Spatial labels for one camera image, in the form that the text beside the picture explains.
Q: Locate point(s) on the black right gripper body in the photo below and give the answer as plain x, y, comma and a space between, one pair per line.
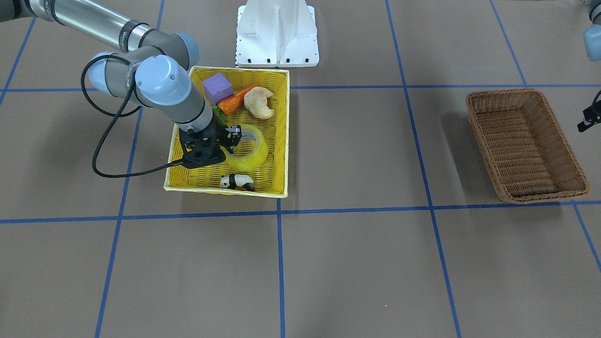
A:
220, 136

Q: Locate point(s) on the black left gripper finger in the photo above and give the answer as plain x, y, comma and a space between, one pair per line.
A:
591, 115

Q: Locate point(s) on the yellow tape roll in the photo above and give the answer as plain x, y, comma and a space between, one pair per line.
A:
253, 150

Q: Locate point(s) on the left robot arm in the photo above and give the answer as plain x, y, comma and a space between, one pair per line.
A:
592, 40

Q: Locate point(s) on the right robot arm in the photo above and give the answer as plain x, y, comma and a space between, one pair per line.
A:
150, 69

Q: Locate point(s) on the yellow plastic basket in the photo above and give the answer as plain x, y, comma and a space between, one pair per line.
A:
271, 179

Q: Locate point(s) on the brown wicker basket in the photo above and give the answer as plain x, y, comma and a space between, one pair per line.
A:
524, 148

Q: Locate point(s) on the orange toy carrot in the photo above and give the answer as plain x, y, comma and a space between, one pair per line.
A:
231, 103

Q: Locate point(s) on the panda figurine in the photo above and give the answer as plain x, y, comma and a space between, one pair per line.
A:
234, 181

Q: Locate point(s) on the toy croissant bread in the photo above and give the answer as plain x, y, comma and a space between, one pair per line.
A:
256, 102

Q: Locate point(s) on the purple foam cube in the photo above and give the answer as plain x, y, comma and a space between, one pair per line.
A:
217, 88

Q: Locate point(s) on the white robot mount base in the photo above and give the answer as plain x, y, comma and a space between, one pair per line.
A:
276, 33

